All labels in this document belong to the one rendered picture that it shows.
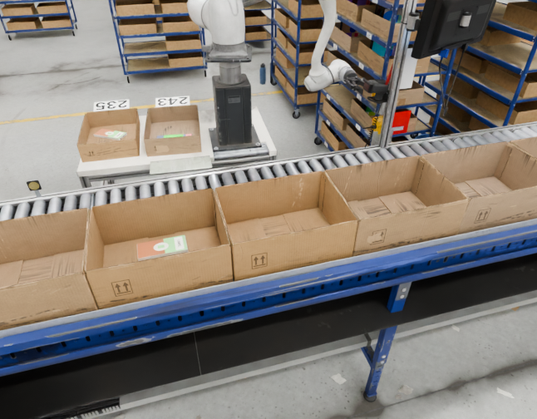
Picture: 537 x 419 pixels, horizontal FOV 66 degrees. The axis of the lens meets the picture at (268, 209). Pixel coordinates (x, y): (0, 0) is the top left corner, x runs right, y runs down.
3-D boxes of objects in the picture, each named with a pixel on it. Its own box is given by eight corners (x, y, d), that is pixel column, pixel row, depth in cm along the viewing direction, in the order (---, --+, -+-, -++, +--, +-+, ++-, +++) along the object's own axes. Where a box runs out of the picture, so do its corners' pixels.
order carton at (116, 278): (217, 225, 149) (213, 186, 139) (234, 285, 127) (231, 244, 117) (102, 245, 141) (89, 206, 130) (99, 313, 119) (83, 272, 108)
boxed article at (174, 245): (137, 247, 140) (136, 244, 139) (185, 238, 143) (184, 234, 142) (138, 262, 134) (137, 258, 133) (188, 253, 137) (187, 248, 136)
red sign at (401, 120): (406, 132, 226) (411, 110, 218) (406, 132, 225) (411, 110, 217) (379, 135, 222) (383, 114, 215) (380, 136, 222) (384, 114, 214)
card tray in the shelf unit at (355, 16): (332, 8, 304) (333, -7, 298) (370, 6, 310) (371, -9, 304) (355, 22, 273) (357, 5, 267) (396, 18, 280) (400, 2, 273)
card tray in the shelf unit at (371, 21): (360, 24, 268) (362, 7, 262) (401, 21, 275) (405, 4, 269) (391, 42, 238) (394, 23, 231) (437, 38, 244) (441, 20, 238)
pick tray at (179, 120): (199, 120, 246) (197, 104, 240) (202, 152, 216) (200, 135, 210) (150, 123, 242) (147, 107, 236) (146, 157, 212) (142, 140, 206)
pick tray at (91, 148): (140, 123, 243) (137, 107, 236) (140, 156, 213) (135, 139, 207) (89, 128, 238) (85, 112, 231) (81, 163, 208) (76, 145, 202)
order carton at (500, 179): (493, 176, 174) (507, 140, 164) (548, 219, 152) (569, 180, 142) (410, 191, 166) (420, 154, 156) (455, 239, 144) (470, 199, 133)
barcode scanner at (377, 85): (359, 98, 211) (364, 77, 205) (379, 99, 214) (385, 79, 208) (365, 103, 206) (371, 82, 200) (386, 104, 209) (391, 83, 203)
